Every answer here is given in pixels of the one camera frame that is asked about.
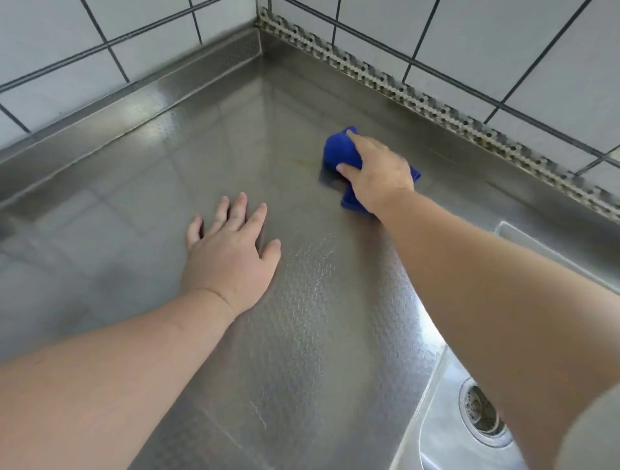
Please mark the person's left forearm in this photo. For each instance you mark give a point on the person's left forearm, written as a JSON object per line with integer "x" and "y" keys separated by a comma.
{"x": 111, "y": 382}

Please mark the blue cleaning cloth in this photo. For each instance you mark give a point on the blue cleaning cloth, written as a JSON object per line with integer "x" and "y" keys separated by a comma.
{"x": 341, "y": 152}

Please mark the person's left middle finger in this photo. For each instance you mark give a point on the person's left middle finger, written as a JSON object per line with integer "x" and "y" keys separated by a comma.
{"x": 238, "y": 209}

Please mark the metal sink drain strainer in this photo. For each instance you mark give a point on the metal sink drain strainer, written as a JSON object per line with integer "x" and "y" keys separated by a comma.
{"x": 477, "y": 409}

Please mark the grey shirt sleeve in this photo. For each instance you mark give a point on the grey shirt sleeve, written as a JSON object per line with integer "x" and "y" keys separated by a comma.
{"x": 596, "y": 431}

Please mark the person's right forearm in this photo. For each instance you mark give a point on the person's right forearm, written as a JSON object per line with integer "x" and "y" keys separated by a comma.
{"x": 484, "y": 300}

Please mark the patterned sealing tape strip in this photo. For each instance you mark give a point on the patterned sealing tape strip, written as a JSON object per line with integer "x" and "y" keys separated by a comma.
{"x": 436, "y": 104}

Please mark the person's right thumb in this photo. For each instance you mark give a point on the person's right thumb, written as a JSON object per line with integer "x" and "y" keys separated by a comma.
{"x": 348, "y": 172}

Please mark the person's left hand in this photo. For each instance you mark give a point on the person's left hand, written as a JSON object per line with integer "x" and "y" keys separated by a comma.
{"x": 227, "y": 261}

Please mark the stainless steel sink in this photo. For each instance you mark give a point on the stainless steel sink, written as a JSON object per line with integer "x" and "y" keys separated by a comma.
{"x": 436, "y": 436}

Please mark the person's left thumb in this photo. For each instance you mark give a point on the person's left thumb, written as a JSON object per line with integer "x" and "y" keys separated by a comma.
{"x": 271, "y": 251}

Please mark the person's right hand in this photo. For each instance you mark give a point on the person's right hand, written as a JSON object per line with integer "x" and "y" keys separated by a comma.
{"x": 380, "y": 176}

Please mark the person's left little finger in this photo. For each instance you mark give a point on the person's left little finger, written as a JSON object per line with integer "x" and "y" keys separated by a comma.
{"x": 194, "y": 230}

